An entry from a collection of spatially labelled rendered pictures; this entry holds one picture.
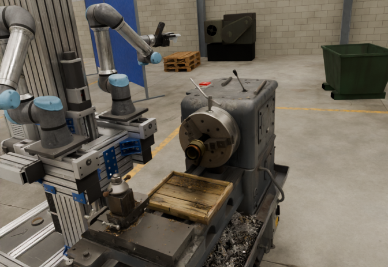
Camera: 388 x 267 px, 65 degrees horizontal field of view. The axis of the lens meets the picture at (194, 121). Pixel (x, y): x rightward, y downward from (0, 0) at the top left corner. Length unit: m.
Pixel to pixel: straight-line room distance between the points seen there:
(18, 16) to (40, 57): 0.32
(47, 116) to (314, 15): 10.40
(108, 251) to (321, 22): 10.67
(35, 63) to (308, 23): 10.21
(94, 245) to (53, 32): 1.08
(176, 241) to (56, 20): 1.27
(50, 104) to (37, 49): 0.35
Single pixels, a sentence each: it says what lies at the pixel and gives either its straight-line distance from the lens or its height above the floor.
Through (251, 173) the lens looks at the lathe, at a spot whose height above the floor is 0.84.
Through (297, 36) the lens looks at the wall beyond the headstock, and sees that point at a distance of 11.41.
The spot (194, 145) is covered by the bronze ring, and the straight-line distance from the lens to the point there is 1.50.
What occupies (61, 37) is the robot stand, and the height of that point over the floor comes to 1.65.
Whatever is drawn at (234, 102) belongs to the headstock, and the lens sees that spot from 1.68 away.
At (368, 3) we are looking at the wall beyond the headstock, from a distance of 11.45.
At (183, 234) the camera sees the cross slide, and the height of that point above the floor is 0.97.
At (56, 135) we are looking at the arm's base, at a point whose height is 1.22.
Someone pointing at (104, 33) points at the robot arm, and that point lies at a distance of 1.98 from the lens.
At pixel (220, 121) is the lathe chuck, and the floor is 1.20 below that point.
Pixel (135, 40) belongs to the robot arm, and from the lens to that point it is 1.94.
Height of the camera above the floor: 1.74
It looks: 20 degrees down
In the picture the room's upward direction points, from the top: 4 degrees counter-clockwise
